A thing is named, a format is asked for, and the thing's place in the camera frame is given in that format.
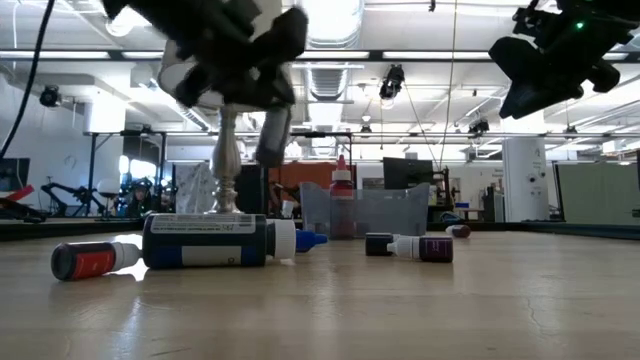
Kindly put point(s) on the small dark red dropper bottle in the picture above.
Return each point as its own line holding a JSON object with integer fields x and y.
{"x": 461, "y": 231}

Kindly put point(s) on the grey partition panel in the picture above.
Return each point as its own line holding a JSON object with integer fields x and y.
{"x": 597, "y": 192}

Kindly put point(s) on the black background robot arm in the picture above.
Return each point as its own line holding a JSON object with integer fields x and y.
{"x": 70, "y": 197}

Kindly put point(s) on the small purple label dropper bottle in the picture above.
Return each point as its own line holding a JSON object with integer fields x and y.
{"x": 430, "y": 249}

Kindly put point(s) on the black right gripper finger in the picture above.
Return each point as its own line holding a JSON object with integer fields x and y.
{"x": 535, "y": 99}
{"x": 535, "y": 62}

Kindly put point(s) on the small red label dropper bottle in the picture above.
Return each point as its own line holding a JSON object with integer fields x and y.
{"x": 90, "y": 261}

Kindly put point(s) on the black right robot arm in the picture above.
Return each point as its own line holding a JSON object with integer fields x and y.
{"x": 615, "y": 7}

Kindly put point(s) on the black monitor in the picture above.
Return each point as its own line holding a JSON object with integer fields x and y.
{"x": 407, "y": 173}
{"x": 14, "y": 175}

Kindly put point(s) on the orange partition panel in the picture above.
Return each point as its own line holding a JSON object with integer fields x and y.
{"x": 305, "y": 175}

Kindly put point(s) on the black ceiling camera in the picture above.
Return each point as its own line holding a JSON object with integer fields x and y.
{"x": 392, "y": 82}
{"x": 50, "y": 96}
{"x": 478, "y": 127}

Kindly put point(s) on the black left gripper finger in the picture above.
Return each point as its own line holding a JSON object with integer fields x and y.
{"x": 282, "y": 32}
{"x": 260, "y": 85}

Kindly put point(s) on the grey translucent plastic bin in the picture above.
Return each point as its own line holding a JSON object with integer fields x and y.
{"x": 390, "y": 212}

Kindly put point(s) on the white round pillar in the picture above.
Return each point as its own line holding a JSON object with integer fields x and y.
{"x": 525, "y": 180}

